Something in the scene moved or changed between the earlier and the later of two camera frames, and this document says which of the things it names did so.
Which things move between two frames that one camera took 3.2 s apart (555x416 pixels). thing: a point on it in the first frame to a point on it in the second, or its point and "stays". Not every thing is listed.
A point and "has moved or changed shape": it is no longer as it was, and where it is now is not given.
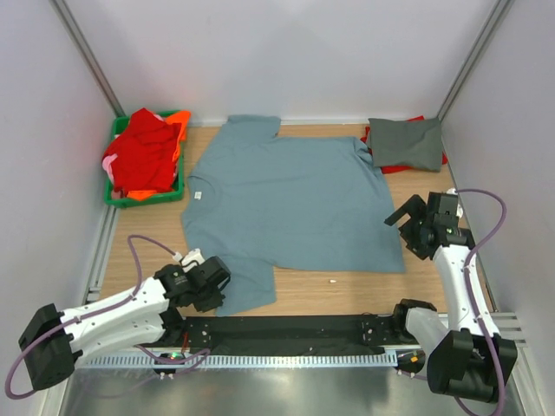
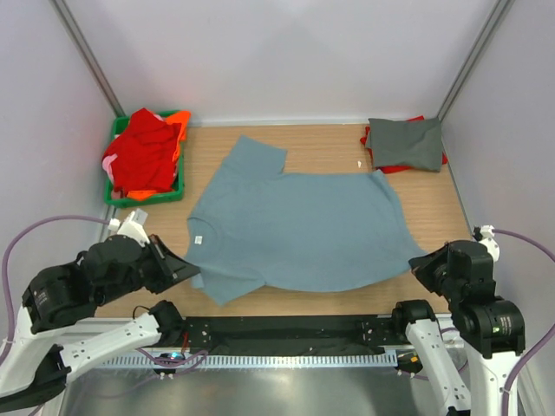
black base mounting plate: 371,332 stays
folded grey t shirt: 408,144 stays
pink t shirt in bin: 106,165 stays
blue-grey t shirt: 259,200 has moved or changed shape
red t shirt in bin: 146,153 stays
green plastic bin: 174,193 stays
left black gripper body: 209,298 to 146,274
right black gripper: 416,208 to 421,266
